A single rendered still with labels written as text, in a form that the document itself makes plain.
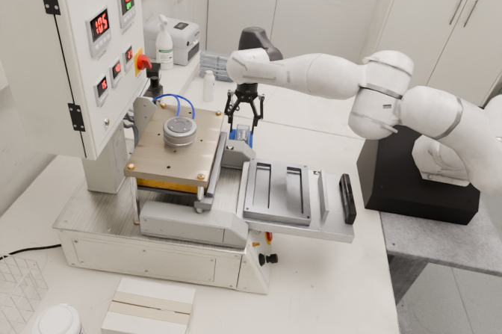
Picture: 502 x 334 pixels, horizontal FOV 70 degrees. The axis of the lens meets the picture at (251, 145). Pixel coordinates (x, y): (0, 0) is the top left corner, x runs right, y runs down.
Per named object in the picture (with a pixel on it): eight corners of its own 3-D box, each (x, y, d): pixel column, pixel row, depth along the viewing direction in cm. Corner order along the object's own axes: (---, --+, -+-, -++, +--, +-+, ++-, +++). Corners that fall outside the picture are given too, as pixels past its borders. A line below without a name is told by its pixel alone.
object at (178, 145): (99, 194, 81) (90, 151, 73) (143, 119, 106) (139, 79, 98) (205, 209, 82) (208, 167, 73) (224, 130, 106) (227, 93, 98)
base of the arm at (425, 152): (484, 143, 122) (514, 139, 108) (467, 195, 120) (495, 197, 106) (422, 120, 122) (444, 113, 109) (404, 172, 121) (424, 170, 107)
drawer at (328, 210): (234, 229, 89) (236, 208, 84) (242, 169, 106) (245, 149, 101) (350, 246, 89) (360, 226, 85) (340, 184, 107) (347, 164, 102)
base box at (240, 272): (69, 268, 95) (54, 227, 84) (120, 172, 125) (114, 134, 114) (267, 296, 96) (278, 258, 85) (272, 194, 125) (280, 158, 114)
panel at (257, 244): (268, 288, 97) (246, 246, 86) (272, 205, 121) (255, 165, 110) (275, 287, 97) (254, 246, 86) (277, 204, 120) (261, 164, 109)
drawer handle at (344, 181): (345, 223, 90) (349, 213, 87) (338, 182, 101) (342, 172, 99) (352, 225, 90) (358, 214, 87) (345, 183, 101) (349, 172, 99)
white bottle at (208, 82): (205, 103, 166) (207, 75, 157) (200, 98, 169) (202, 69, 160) (215, 100, 168) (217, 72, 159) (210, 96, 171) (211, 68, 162)
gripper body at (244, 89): (234, 82, 122) (232, 105, 128) (260, 85, 122) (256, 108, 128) (237, 72, 128) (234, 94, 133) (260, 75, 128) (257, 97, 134)
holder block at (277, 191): (242, 217, 87) (243, 210, 86) (249, 164, 103) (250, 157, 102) (309, 226, 88) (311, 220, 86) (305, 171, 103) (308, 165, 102)
